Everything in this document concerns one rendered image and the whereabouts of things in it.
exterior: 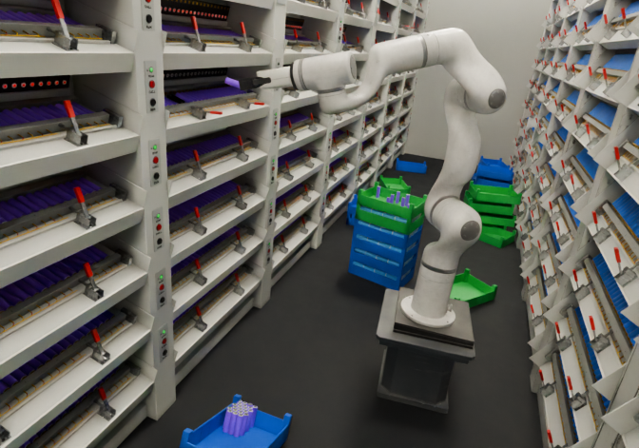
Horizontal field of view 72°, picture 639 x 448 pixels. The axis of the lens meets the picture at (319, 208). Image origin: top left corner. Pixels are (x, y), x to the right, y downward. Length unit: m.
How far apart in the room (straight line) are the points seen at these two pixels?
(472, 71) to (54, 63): 1.00
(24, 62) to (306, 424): 1.27
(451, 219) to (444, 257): 0.15
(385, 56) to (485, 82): 0.28
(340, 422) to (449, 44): 1.22
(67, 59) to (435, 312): 1.26
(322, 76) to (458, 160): 0.49
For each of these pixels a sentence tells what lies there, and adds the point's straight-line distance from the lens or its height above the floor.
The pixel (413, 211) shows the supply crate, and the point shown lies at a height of 0.44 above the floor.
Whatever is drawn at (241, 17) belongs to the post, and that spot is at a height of 1.22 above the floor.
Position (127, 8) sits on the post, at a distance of 1.15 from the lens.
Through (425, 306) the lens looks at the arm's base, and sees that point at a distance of 1.57.
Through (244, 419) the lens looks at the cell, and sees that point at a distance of 1.50.
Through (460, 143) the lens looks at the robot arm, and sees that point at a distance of 1.39.
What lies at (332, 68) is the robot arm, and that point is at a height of 1.11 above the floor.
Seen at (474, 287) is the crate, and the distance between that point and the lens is 2.55.
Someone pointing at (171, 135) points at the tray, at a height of 0.90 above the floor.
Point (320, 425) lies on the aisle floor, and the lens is 1.61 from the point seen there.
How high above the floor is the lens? 1.18
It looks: 21 degrees down
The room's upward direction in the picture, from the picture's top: 5 degrees clockwise
